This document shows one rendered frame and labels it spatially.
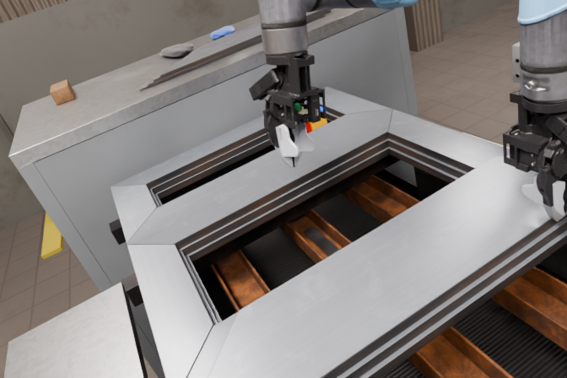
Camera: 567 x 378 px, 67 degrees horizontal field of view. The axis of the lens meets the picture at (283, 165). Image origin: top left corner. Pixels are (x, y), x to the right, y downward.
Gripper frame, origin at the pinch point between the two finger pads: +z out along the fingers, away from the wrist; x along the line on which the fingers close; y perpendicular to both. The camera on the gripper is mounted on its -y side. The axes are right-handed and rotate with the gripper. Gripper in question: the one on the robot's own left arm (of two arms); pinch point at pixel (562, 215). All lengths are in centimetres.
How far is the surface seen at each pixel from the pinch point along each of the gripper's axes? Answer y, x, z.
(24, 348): 55, 90, 12
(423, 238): 11.4, 17.4, 0.6
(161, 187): 78, 50, 3
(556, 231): 0.4, 0.7, 3.0
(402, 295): 4.5, 27.7, 0.6
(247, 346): 12, 50, 1
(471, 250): 4.4, 14.3, 0.7
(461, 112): 161, -142, 87
